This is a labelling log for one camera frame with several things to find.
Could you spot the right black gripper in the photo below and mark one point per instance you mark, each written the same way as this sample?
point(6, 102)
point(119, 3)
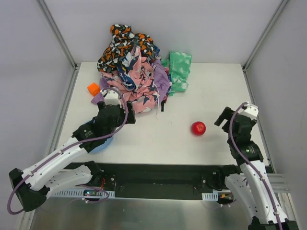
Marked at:
point(225, 115)

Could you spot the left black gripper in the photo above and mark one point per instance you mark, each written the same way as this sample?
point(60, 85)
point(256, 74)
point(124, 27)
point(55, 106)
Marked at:
point(130, 112)

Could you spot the pink navy patterned cloth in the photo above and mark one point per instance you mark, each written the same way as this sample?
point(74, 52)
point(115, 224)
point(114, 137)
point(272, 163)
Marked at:
point(134, 79)

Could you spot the purple shirt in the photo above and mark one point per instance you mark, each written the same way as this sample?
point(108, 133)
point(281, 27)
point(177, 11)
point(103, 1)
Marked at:
point(161, 79)

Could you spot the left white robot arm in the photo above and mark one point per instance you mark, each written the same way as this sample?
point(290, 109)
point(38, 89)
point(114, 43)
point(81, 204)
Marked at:
point(34, 185)

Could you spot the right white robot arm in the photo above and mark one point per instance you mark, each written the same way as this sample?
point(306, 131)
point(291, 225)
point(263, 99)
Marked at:
point(248, 180)

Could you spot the orange black patterned cloth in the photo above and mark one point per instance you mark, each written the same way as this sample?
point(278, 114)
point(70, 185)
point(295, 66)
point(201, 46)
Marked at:
point(123, 41)

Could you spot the green white tie-dye cloth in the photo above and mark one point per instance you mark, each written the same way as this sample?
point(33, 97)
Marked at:
point(178, 66)

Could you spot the red apple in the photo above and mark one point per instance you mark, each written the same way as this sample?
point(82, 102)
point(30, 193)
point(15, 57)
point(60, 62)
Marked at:
point(198, 128)

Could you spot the blue plastic plate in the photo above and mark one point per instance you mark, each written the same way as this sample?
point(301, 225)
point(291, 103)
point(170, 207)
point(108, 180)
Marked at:
point(93, 129)

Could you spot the orange cube block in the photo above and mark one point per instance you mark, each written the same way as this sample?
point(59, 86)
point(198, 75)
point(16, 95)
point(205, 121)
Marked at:
point(93, 89)

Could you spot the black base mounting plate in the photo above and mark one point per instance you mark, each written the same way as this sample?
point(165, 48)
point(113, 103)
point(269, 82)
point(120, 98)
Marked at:
point(154, 181)

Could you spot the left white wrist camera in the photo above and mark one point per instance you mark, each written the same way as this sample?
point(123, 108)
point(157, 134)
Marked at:
point(110, 97)

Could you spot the left aluminium frame post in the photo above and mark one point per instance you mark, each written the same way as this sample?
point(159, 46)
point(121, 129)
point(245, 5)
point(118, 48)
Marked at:
point(56, 32)

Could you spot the right white cable duct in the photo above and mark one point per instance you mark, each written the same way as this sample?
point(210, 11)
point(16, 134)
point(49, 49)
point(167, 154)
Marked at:
point(210, 196)

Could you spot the white cable duct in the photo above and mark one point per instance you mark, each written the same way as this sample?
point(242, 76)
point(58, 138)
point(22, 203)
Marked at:
point(210, 196)
point(81, 192)

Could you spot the aluminium front rail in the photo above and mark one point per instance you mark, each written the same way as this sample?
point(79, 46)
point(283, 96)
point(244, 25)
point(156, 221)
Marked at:
point(278, 183)

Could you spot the left white cable duct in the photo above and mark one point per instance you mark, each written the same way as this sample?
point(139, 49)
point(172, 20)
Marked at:
point(81, 192)

